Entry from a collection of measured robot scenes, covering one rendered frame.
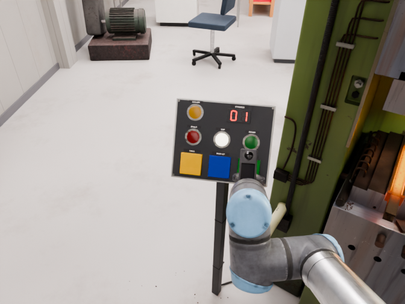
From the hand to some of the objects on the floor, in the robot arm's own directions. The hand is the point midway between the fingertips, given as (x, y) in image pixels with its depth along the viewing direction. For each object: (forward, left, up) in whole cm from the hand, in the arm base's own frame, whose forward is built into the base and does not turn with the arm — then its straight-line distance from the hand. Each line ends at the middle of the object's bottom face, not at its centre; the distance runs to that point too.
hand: (248, 173), depth 101 cm
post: (+23, +7, -107) cm, 110 cm away
